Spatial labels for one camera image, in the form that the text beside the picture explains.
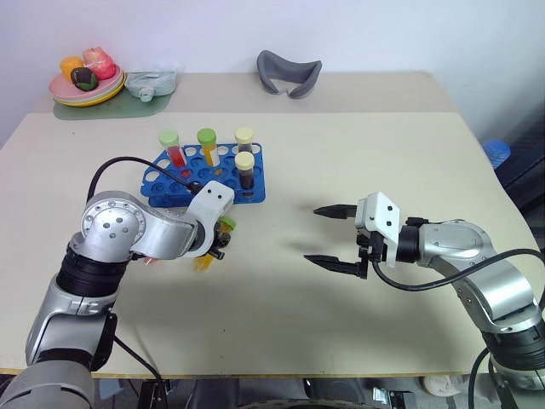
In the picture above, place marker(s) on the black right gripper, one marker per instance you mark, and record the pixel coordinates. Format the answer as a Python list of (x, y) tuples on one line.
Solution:
[(369, 251)]

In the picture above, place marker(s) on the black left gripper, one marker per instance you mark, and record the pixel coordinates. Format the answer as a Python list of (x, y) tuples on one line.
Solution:
[(223, 240)]

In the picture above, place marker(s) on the yellow tube with green cap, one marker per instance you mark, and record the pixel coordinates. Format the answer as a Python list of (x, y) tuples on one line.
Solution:
[(209, 151), (203, 263)]

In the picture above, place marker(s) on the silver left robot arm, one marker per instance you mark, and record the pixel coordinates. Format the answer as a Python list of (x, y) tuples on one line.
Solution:
[(110, 221)]

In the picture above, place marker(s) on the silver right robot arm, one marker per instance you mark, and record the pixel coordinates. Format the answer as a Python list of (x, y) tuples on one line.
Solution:
[(460, 238)]

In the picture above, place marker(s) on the blue test tube rack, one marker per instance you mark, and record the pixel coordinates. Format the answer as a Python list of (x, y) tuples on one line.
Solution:
[(204, 187)]

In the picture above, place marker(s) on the dark tube with cream cap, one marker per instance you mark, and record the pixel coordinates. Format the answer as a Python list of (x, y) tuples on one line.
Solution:
[(244, 140), (245, 172)]

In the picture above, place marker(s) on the red tube with green cap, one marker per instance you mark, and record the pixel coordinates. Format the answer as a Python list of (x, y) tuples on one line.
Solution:
[(175, 154)]

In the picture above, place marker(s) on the dark rounded shape under table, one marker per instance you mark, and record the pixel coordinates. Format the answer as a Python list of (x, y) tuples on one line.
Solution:
[(332, 392)]

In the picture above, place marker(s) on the green table mat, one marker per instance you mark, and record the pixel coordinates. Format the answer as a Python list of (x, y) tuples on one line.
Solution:
[(127, 108)]

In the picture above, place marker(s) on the grey curved foam pad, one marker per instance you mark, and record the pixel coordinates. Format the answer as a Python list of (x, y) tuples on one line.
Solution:
[(272, 72)]

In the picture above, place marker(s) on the white object under table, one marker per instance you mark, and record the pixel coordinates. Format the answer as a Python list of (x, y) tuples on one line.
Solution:
[(438, 384)]

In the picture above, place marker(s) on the blue bottle cap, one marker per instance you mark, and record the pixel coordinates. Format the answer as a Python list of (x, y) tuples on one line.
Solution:
[(496, 152)]

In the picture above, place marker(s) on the pale green cloth pouch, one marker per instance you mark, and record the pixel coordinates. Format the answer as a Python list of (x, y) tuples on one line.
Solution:
[(151, 83)]

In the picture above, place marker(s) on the stack of coloured plates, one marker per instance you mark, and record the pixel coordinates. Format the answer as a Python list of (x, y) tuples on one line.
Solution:
[(108, 94)]

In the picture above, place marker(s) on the light green plate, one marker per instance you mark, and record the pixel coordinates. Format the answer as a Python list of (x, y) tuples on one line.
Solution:
[(85, 104)]

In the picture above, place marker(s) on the black equipment beside table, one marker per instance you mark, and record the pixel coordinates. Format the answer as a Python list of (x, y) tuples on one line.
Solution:
[(526, 170)]

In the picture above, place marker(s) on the dark brown green fruit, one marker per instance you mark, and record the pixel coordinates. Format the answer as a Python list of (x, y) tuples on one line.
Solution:
[(84, 79)]

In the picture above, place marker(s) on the red apple in foam net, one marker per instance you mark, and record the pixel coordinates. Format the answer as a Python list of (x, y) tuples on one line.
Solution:
[(101, 64)]

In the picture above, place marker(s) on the pink plate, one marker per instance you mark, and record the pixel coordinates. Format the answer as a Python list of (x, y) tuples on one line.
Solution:
[(64, 87)]

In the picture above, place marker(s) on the orange fruit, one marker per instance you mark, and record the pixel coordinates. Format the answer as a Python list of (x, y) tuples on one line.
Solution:
[(70, 65)]

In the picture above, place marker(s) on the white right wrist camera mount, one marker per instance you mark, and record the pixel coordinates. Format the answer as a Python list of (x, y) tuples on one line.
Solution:
[(383, 217)]

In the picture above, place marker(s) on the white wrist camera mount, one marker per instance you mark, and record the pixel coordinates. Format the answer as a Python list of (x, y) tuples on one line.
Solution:
[(210, 200), (383, 217)]

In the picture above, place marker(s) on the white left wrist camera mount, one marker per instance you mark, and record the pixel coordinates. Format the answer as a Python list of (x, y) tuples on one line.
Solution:
[(210, 200)]

